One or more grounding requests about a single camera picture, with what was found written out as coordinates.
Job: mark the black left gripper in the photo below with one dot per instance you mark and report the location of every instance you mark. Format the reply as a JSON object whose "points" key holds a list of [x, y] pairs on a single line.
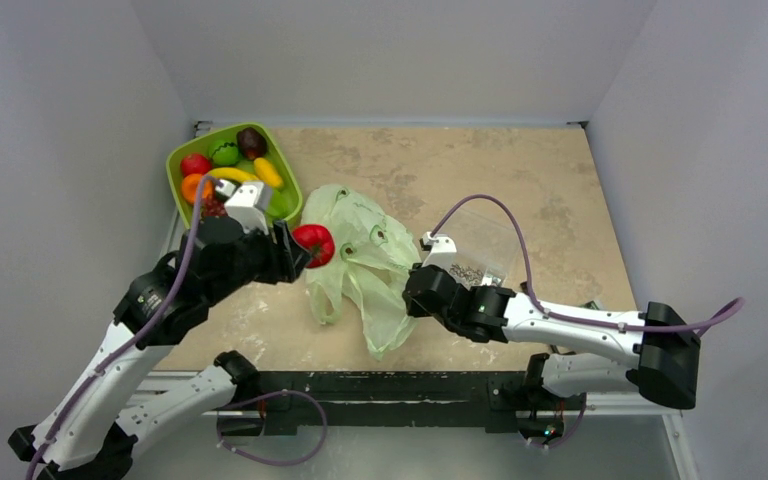
{"points": [[287, 259]]}

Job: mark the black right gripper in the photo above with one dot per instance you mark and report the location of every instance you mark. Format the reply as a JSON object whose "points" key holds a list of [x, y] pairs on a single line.
{"points": [[417, 296]]}

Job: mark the red fake tomato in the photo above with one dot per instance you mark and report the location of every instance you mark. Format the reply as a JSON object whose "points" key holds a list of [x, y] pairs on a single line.
{"points": [[318, 241]]}

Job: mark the pale green plastic bag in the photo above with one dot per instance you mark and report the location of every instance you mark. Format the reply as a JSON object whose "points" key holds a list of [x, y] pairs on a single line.
{"points": [[373, 255]]}

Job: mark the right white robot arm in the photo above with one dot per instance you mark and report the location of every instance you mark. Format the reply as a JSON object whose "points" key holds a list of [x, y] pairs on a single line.
{"points": [[653, 352]]}

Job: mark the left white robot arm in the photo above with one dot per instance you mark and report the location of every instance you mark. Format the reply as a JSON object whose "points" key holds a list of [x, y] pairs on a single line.
{"points": [[94, 433]]}

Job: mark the light green fake starfruit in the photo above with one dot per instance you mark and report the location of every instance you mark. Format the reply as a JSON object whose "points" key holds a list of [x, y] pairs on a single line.
{"points": [[277, 207]]}

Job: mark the fake red grapes bunch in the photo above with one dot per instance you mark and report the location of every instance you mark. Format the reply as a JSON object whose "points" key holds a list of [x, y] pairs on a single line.
{"points": [[213, 207]]}

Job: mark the yellow fake lemon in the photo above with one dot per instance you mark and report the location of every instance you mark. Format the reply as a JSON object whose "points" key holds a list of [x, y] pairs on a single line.
{"points": [[268, 173]]}

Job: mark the yellow fake banana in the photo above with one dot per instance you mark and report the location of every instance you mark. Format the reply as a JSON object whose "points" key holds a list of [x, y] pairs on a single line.
{"points": [[232, 174]]}

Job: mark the orange fake fruit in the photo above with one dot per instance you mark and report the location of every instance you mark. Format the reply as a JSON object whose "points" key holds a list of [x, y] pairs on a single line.
{"points": [[190, 187]]}

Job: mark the green fake watermelon ball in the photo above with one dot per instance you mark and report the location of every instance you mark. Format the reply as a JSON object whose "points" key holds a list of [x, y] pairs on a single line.
{"points": [[224, 153]]}

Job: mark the red fake apple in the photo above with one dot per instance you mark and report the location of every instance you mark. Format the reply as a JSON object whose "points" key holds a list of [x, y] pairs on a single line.
{"points": [[194, 164]]}

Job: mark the dark maroon fake fruit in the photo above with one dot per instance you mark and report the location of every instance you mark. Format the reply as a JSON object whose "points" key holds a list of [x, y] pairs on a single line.
{"points": [[251, 143]]}

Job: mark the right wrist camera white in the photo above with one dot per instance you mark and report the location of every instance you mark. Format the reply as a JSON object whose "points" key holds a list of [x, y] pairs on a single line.
{"points": [[440, 248]]}

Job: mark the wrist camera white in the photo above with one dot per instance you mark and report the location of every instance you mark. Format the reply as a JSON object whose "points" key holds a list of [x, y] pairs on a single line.
{"points": [[440, 248], [246, 203]]}

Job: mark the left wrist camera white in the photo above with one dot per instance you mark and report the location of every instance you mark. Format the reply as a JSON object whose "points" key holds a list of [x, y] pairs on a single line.
{"points": [[246, 203]]}

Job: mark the black aluminium base frame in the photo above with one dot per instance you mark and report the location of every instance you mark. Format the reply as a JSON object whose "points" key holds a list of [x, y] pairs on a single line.
{"points": [[493, 401]]}

